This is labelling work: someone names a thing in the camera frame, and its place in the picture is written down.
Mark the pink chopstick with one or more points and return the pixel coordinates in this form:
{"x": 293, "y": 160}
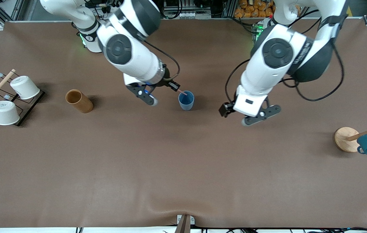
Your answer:
{"x": 182, "y": 93}

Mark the blue plastic cup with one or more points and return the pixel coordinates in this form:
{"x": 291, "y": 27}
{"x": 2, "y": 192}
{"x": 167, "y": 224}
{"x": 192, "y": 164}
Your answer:
{"x": 186, "y": 104}

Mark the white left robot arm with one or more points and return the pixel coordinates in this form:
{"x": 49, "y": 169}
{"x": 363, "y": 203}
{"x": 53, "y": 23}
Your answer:
{"x": 277, "y": 51}

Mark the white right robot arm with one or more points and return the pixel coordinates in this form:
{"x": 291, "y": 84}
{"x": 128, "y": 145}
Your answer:
{"x": 128, "y": 55}

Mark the brown wooden cup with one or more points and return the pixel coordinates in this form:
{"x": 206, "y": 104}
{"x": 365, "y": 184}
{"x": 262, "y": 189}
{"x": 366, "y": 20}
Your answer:
{"x": 81, "y": 103}

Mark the white plastic cup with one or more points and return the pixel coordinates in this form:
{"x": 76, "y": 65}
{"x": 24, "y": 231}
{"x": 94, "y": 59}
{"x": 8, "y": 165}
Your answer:
{"x": 5, "y": 113}
{"x": 24, "y": 87}

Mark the wooden mug tree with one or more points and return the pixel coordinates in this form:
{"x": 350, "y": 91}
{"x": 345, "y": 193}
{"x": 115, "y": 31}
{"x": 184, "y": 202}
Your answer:
{"x": 343, "y": 137}

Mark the pile of orange snacks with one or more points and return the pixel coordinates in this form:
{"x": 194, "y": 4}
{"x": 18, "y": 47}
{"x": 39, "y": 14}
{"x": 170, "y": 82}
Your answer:
{"x": 248, "y": 9}

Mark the metal table edge bracket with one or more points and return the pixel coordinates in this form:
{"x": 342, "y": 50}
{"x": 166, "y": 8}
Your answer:
{"x": 185, "y": 225}

